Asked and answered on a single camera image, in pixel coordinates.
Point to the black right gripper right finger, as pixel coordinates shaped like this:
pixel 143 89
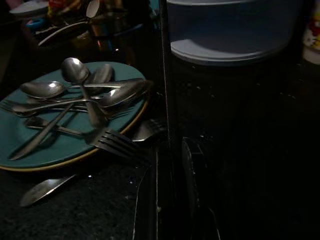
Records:
pixel 193 175

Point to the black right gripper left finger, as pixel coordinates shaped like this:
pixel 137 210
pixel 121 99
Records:
pixel 150 200

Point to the teal plate with tan rim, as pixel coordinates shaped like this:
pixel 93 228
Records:
pixel 62 142

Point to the large steel spoon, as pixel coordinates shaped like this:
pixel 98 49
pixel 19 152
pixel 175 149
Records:
pixel 120 96

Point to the steel knife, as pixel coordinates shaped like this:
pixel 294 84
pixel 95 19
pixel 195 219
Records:
pixel 37 140
pixel 42 190

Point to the white printed mug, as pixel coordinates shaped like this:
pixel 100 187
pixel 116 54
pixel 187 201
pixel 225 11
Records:
pixel 312 35

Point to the long steel ladle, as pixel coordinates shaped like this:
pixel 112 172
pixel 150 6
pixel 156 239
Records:
pixel 62 30

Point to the white paper cup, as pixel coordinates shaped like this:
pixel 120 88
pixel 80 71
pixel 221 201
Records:
pixel 92 8

